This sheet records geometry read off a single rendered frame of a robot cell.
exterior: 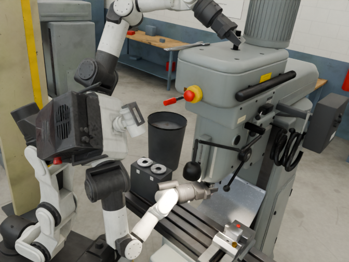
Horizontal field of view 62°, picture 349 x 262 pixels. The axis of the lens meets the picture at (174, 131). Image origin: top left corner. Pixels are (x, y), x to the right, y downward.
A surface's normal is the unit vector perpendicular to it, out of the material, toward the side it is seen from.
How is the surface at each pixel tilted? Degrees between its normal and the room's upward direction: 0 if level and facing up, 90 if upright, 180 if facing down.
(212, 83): 90
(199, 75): 90
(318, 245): 0
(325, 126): 90
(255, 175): 90
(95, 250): 0
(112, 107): 59
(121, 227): 74
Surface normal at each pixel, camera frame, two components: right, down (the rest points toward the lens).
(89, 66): -0.40, -0.09
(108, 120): 0.83, -0.23
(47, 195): -0.40, 0.40
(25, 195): 0.75, 0.37
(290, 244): 0.09, -0.88
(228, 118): -0.66, 0.29
